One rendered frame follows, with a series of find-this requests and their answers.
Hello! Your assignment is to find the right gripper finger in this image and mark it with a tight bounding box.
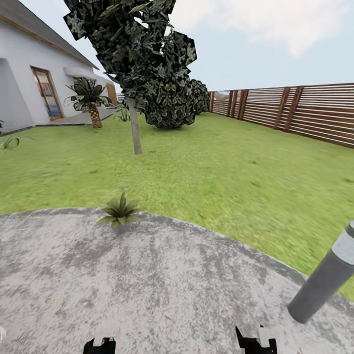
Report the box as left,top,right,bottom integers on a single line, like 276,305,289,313
236,326,245,348

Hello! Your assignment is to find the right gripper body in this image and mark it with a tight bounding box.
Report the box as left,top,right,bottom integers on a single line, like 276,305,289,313
245,337,277,354

